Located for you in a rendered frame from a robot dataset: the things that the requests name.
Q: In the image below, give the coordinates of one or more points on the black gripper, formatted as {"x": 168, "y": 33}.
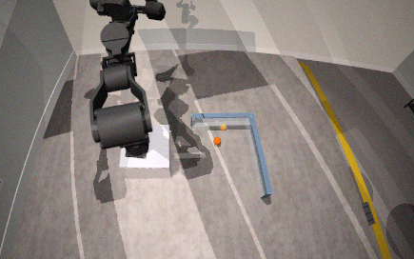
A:
{"x": 153, "y": 10}

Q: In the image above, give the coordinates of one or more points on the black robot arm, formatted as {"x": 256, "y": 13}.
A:
{"x": 124, "y": 126}

